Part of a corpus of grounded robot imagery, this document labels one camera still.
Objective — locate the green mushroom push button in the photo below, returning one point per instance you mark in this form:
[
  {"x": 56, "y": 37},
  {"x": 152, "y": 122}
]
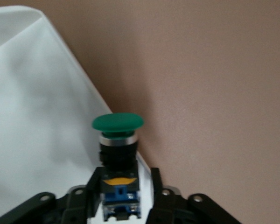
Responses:
[{"x": 117, "y": 122}]

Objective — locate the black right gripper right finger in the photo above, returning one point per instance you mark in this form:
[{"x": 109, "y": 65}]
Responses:
[{"x": 172, "y": 207}]

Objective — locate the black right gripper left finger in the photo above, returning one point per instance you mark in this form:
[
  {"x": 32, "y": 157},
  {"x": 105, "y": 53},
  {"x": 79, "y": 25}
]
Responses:
[{"x": 60, "y": 205}]

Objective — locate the white drawer holding button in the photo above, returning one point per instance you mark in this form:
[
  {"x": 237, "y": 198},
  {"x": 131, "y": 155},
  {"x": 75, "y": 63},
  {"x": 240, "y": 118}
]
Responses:
[{"x": 37, "y": 105}]

